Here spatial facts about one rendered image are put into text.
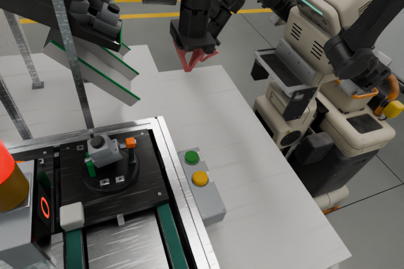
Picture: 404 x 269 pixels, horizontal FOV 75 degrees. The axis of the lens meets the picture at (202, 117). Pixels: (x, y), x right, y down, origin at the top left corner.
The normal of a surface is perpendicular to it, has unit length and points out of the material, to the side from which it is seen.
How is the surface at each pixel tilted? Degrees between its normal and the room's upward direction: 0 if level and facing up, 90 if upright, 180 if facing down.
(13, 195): 90
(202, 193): 0
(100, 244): 0
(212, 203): 0
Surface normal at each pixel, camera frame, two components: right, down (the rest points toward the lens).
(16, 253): 0.36, 0.71
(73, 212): 0.13, -0.69
